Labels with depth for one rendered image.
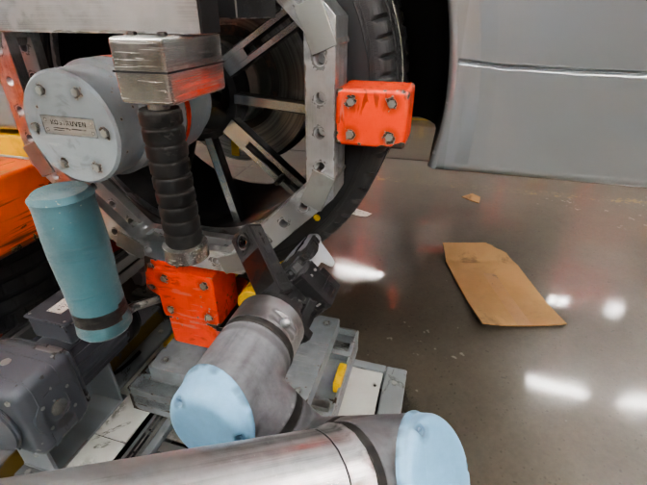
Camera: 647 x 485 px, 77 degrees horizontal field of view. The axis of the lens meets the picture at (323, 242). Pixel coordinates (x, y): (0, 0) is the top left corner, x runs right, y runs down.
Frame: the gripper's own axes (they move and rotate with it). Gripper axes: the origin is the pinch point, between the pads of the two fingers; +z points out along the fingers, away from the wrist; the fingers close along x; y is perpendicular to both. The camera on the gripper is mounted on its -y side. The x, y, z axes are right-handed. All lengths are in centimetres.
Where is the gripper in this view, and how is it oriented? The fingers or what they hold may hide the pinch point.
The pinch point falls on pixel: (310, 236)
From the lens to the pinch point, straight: 68.6
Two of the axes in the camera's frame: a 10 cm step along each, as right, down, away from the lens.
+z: 2.8, -4.7, 8.3
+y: 6.8, 7.1, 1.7
